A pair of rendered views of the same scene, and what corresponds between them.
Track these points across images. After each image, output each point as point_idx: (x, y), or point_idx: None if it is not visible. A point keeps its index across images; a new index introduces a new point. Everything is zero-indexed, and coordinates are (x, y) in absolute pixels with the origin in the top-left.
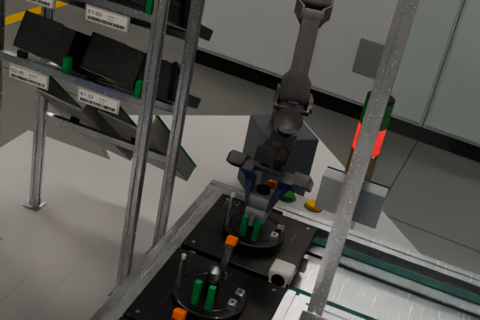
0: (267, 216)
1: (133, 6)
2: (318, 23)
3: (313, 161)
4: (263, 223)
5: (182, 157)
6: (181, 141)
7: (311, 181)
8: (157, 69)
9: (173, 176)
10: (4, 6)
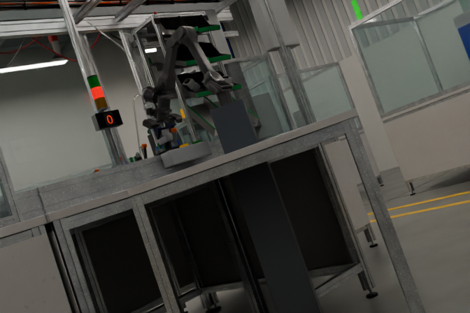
0: (163, 143)
1: (156, 62)
2: (166, 46)
3: (215, 125)
4: (159, 144)
5: (203, 122)
6: (186, 112)
7: (143, 121)
8: (152, 82)
9: (191, 128)
10: (198, 70)
